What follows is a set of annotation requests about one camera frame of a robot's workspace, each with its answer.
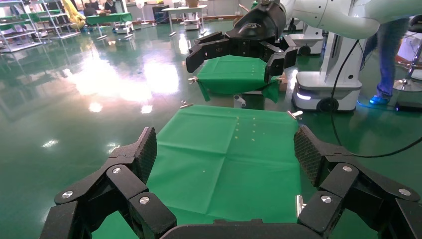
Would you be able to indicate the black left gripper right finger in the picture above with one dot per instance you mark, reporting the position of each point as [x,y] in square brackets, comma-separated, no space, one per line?
[356,198]

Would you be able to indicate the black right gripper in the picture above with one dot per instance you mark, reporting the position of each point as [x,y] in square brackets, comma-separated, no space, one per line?
[260,29]

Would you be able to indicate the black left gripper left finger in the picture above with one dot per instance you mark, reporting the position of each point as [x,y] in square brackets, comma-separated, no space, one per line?
[118,198]

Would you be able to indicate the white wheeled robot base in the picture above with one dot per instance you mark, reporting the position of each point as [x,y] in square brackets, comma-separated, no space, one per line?
[123,28]
[192,23]
[310,39]

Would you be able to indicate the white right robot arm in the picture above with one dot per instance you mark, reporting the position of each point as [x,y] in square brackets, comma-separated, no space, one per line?
[346,16]

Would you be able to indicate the black floor box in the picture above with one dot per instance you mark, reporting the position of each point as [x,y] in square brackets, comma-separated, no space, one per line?
[408,106]

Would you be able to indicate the far green cloth table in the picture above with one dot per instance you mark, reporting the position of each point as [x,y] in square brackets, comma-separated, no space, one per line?
[230,74]

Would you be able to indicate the silver metal binder clip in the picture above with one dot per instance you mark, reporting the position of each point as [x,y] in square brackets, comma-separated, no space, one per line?
[295,114]
[193,79]
[186,105]
[280,79]

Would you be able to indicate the grey metal table fitting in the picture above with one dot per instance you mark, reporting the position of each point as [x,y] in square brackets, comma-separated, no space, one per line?
[239,100]

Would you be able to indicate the white table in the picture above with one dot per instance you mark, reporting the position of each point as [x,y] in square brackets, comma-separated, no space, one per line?
[184,9]

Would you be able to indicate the black cabinet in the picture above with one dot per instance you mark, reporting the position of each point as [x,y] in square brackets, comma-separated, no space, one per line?
[161,13]

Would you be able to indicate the white wheeled robot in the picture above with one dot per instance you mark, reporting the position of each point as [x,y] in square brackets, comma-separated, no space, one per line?
[329,89]

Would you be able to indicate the green table cloth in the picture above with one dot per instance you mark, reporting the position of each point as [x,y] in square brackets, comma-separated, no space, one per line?
[214,171]

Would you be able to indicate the white standing fan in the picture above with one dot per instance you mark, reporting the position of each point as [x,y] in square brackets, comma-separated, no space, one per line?
[140,4]

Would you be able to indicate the black seat chrome stool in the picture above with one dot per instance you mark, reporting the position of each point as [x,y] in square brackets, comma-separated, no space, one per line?
[407,85]

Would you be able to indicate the green covered table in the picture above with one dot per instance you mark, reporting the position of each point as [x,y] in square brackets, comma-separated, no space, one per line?
[108,18]

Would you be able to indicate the seated person dark clothes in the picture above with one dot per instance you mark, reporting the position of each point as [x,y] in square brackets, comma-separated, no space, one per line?
[110,6]
[89,11]

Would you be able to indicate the person in blue jeans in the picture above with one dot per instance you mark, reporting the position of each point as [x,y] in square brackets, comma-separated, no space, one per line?
[389,49]

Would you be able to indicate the yellow fabric object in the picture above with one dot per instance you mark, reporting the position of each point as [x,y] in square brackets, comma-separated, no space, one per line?
[74,16]

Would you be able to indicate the white metal shelving rack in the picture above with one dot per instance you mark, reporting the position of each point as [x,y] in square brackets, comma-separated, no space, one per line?
[62,24]
[16,23]

